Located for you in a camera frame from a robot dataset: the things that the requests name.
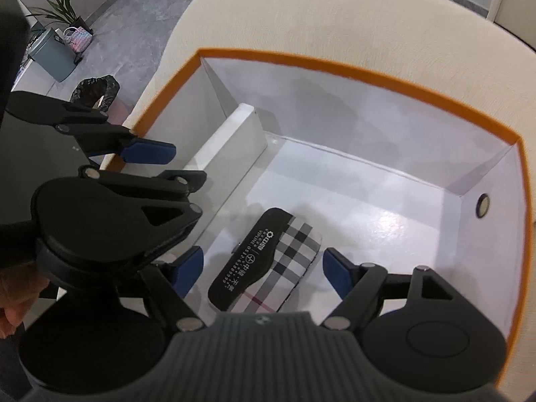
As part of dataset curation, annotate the orange cardboard box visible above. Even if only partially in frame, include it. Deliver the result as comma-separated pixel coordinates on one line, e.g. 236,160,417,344
121,48,526,346

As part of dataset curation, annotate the plaid and black case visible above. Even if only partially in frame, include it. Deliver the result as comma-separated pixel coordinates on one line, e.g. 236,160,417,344
207,207,323,314

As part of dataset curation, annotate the grey trash bin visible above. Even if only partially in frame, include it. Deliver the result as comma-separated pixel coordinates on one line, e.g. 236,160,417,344
31,27,78,83

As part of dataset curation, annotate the potted palm plant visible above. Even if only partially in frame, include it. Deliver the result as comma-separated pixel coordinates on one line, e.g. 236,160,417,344
25,0,95,36

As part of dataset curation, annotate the person's left hand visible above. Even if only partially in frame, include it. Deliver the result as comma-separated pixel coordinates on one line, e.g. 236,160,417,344
0,269,48,338

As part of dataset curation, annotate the cream fabric sofa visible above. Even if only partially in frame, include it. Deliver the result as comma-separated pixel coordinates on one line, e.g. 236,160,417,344
100,0,536,402

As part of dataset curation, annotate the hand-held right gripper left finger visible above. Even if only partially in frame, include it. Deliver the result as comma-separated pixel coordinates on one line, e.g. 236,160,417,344
140,246,206,332

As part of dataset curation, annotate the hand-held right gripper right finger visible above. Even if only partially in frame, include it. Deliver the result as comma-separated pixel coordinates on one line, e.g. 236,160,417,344
322,247,455,332

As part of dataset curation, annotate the pink woven bag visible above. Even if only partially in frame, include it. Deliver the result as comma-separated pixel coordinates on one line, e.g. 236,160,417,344
63,26,93,55

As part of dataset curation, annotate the white inner cardboard box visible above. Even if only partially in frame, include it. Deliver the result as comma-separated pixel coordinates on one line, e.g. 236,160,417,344
184,104,269,193

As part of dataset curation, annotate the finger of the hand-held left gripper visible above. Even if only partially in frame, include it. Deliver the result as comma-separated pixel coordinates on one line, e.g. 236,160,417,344
8,92,177,166
79,166,208,239

